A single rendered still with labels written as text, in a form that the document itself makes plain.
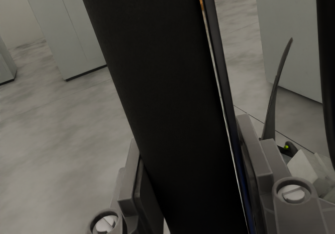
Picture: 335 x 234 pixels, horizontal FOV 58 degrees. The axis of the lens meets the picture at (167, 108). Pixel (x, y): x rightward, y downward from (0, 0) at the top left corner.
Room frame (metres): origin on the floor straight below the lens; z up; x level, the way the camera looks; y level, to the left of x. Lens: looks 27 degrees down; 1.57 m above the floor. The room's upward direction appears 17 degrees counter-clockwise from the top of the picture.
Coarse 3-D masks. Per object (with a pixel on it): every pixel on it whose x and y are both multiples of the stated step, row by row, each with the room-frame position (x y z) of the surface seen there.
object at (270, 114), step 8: (288, 48) 0.36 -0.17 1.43; (280, 64) 0.36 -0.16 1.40; (280, 72) 0.34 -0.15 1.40; (272, 96) 0.33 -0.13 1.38; (272, 104) 0.33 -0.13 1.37; (272, 112) 0.36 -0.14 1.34; (272, 120) 0.37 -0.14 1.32; (264, 128) 0.31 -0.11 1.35; (272, 128) 0.38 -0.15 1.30; (264, 136) 0.31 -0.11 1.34; (272, 136) 0.38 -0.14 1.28
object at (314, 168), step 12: (300, 156) 0.46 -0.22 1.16; (312, 156) 0.45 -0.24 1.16; (324, 156) 0.46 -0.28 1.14; (288, 168) 0.47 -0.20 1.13; (300, 168) 0.44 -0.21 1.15; (312, 168) 0.41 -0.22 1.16; (324, 168) 0.43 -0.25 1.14; (312, 180) 0.39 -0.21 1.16; (324, 180) 0.39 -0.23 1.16; (324, 192) 0.38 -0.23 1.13
